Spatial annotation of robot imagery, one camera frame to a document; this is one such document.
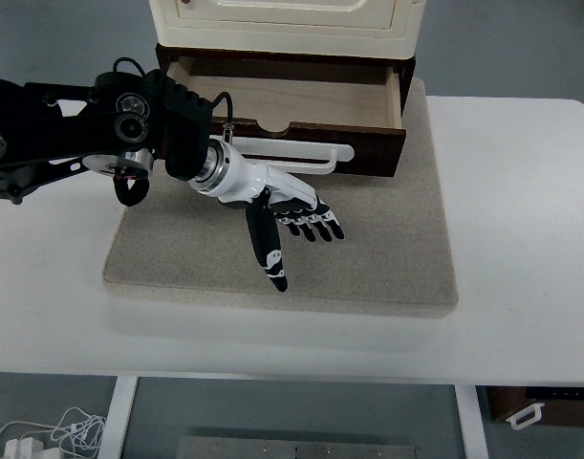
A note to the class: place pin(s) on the black white robotic hand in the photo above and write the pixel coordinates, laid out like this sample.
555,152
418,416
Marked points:
268,196

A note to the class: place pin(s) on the dark wooden drawer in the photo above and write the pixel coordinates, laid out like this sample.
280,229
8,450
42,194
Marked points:
356,105

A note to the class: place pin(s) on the cream upper cabinet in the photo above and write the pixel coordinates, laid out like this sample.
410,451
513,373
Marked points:
373,29

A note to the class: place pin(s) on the spare brown drawer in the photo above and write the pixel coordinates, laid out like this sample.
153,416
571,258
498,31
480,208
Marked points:
522,406

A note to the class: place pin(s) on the beige square mat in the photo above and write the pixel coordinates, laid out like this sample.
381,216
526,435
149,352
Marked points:
394,260

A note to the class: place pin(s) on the white left table leg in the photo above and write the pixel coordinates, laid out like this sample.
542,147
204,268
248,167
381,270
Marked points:
118,418

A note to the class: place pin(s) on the white table leg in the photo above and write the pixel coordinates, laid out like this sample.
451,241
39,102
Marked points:
118,418
473,433

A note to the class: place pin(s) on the white power adapter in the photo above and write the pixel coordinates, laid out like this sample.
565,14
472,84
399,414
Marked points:
27,448

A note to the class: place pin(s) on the white right table leg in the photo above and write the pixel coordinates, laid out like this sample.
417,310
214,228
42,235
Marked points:
473,433

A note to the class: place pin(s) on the white drawer handle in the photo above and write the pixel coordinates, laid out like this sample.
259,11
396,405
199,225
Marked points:
315,158

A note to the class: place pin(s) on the dark wooden cabinet frame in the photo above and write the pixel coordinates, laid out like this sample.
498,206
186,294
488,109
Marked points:
404,68

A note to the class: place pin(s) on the spare white handle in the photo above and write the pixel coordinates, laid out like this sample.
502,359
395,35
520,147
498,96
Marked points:
527,416

